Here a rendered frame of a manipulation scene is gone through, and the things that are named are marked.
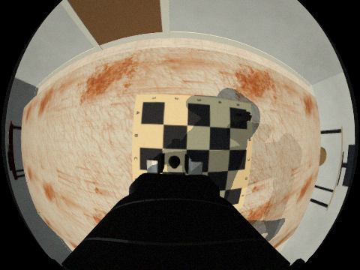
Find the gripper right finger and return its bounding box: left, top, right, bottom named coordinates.
left=184, top=154, right=203, bottom=175

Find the black rook chess piece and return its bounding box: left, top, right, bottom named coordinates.
left=233, top=112, right=252, bottom=125

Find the chessboard with black pieces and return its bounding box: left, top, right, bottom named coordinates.
left=132, top=94, right=253, bottom=209

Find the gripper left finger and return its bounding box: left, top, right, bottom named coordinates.
left=147, top=153, right=165, bottom=174

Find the black pawn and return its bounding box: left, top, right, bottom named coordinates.
left=169, top=156, right=180, bottom=169

